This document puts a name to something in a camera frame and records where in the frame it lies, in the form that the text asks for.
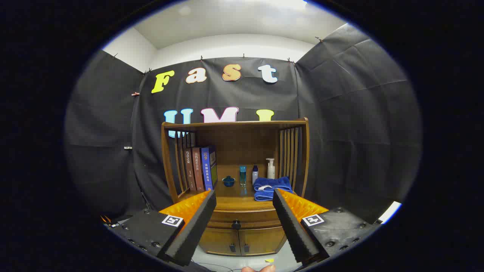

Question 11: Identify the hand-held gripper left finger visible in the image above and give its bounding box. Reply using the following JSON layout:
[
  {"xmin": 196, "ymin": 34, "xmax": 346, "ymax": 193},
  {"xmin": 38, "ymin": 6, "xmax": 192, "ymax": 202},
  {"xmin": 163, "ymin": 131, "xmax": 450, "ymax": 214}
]
[{"xmin": 107, "ymin": 190, "xmax": 217, "ymax": 267}]

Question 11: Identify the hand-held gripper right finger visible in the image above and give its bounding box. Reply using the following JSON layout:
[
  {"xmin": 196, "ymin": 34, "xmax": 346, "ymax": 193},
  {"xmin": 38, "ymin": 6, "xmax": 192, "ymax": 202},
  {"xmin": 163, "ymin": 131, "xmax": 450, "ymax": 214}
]
[{"xmin": 273, "ymin": 189, "xmax": 380, "ymax": 265}]

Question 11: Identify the wooden countertop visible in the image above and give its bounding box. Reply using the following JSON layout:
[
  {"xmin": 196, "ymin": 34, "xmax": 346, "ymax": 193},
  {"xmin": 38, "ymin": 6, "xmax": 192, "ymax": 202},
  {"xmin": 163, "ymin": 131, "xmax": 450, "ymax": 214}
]
[{"xmin": 178, "ymin": 181, "xmax": 303, "ymax": 211}]

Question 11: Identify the wooden cabinet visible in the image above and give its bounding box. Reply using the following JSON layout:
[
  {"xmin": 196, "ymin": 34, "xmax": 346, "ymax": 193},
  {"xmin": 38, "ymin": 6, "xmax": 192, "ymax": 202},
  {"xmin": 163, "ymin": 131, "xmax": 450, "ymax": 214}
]
[{"xmin": 161, "ymin": 117, "xmax": 310, "ymax": 257}]

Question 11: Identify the folded blue towel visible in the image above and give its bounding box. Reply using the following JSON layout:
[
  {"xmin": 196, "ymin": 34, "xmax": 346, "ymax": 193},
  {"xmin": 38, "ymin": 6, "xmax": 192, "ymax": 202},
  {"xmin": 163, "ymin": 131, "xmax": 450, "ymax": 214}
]
[{"xmin": 253, "ymin": 176, "xmax": 293, "ymax": 202}]

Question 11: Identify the reddish brown book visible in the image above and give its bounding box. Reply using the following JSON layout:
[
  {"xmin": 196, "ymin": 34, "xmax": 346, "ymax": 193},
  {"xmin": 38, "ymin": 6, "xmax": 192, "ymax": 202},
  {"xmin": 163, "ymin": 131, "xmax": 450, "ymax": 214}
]
[{"xmin": 192, "ymin": 147, "xmax": 205, "ymax": 191}]

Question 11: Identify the dark brown book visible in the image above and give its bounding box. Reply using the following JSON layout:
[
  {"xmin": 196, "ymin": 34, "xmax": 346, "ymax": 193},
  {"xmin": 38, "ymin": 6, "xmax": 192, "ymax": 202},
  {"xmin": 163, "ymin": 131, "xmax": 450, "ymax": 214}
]
[{"xmin": 184, "ymin": 148, "xmax": 197, "ymax": 191}]

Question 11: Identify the blue book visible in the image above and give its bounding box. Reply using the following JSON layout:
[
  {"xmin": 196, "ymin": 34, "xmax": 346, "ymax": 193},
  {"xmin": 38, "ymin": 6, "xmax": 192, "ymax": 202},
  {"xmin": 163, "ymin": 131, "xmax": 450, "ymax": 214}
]
[{"xmin": 200, "ymin": 145, "xmax": 219, "ymax": 191}]

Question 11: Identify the white panel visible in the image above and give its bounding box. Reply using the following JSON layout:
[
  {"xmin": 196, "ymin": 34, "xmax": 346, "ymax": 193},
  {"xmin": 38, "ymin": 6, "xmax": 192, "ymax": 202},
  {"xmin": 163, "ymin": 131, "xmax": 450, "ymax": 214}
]
[{"xmin": 378, "ymin": 201, "xmax": 402, "ymax": 224}]

